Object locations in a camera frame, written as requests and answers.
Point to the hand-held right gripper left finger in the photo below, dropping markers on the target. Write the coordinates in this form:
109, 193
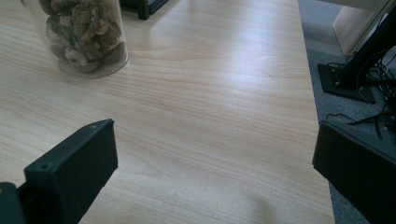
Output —
74, 168

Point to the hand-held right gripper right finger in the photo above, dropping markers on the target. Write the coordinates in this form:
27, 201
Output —
358, 174

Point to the black metal two-tier rack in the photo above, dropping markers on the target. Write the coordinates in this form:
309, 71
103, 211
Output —
143, 11

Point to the black stand with square base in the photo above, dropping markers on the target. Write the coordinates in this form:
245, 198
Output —
342, 84

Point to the glass jar of dried mushrooms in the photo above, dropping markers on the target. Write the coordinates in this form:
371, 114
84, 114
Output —
84, 31

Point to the beige wooden cabinet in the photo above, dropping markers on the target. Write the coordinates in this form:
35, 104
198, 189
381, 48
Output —
348, 28

